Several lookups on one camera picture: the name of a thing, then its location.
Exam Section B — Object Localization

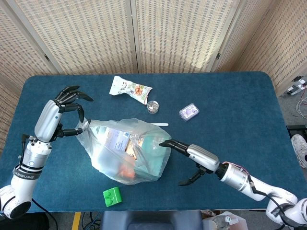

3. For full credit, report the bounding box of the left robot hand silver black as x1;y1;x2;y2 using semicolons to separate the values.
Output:
34;85;94;142

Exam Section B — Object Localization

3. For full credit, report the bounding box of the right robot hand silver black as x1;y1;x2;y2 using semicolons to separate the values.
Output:
159;139;220;186

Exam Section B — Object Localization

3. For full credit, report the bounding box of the teal box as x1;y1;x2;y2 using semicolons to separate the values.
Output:
138;135;171;180

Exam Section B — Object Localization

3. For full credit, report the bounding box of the beige cardboard box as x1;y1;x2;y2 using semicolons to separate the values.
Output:
229;212;249;230

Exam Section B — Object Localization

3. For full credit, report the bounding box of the green plastic block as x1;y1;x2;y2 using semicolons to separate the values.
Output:
103;186;124;207

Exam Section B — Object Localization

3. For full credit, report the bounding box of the small purple clear box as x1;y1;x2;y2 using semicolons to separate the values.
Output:
178;103;200;122

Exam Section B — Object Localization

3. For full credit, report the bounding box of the woven bamboo screen panel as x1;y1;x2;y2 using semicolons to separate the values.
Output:
0;81;21;154
0;3;59;89
211;0;279;72
4;0;139;75
237;0;307;96
130;0;247;74

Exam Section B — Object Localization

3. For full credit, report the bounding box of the electronics board with wires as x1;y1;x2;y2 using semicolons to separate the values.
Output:
279;75;307;98

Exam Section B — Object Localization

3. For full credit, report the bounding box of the orange packet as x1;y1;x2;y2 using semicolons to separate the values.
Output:
118;164;136;179

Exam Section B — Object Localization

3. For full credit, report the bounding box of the white cable bundle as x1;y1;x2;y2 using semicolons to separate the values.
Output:
296;94;307;117

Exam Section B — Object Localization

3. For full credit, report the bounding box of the white printed paper pack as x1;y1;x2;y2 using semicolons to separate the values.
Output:
103;128;131;151

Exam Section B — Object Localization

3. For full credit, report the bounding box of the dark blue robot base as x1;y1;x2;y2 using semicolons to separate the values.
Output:
99;210;204;230

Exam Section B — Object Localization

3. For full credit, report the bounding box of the blue table cloth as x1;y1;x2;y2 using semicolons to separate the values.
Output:
0;71;297;213

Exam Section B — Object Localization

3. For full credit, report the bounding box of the white sneaker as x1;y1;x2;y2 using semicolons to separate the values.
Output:
290;134;307;169

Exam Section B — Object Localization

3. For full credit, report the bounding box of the black metal frame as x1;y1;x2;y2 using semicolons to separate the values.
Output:
286;125;307;139

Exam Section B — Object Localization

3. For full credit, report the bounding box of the clear bottle green cap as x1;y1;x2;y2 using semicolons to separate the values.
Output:
212;215;238;230

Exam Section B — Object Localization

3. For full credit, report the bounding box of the white printed snack packet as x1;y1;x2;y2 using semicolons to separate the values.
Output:
109;75;154;105

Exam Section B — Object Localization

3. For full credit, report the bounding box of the clear plastic bag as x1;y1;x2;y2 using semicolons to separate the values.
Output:
76;117;172;185

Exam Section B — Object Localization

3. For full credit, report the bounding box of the small clear round container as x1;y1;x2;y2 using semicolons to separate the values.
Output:
146;100;160;115

